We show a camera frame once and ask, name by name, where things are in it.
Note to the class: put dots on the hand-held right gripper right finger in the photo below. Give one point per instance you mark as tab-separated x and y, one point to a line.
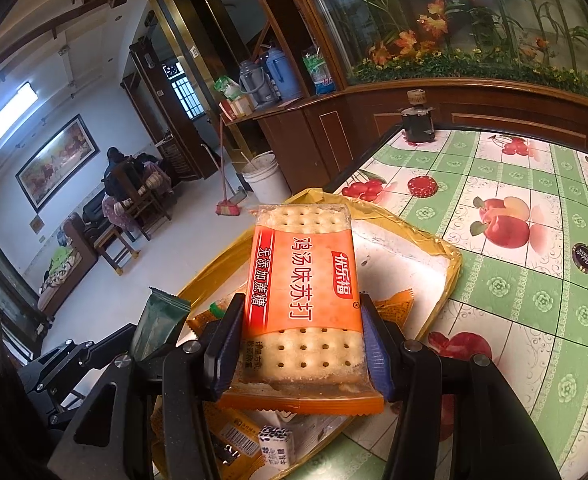
376	355

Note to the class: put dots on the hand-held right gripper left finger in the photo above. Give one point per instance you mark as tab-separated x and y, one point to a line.
223	350

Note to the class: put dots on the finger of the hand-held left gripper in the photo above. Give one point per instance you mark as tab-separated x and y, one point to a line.
61	410
58	365

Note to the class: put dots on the small orange snack packet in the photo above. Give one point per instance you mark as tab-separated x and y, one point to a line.
213	312

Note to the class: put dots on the dark green snack packet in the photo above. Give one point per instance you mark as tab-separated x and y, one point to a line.
156	320

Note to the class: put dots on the gold cardboard box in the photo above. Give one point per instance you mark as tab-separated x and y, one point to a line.
404	260

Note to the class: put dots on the orange label cracker packet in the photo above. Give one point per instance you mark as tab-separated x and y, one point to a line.
304	285

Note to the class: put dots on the small white blue candy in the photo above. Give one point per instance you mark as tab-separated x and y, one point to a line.
276	447

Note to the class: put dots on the orange barcode snack packet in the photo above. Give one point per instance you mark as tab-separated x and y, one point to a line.
228	440

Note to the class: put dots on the wooden sofa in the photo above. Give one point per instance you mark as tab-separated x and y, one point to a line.
68	270

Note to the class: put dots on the wooden stool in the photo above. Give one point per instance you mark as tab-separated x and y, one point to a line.
116	250

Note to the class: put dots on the red broom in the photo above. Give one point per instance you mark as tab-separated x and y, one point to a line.
228	205

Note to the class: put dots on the fruit print tablecloth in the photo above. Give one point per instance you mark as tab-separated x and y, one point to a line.
524	310

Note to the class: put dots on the wooden chair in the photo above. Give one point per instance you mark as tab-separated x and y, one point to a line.
143	200

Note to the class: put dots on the white bucket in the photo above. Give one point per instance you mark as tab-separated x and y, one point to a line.
266	180

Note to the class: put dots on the low wooden cabinet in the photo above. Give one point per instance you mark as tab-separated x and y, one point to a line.
299	140

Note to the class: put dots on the dark round cap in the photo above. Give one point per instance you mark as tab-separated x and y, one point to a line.
584	258

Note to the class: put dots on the dark liquid bottle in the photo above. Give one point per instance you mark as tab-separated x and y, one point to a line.
416	122

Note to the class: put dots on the small cardboard box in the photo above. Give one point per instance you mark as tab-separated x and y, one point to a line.
238	107

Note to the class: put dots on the ceiling light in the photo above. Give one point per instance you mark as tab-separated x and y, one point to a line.
8	112

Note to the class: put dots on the barred window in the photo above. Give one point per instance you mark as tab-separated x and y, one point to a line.
183	92

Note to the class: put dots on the green snack bag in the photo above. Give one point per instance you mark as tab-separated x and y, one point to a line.
227	88

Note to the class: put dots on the grey thermos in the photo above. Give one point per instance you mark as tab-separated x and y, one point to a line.
256	85

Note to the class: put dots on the blue thermos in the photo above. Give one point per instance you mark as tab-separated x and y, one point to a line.
281	75

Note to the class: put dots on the green white plastic bag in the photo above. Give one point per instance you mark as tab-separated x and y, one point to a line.
319	72

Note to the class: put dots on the framed wall picture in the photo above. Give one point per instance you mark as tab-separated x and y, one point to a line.
56	162

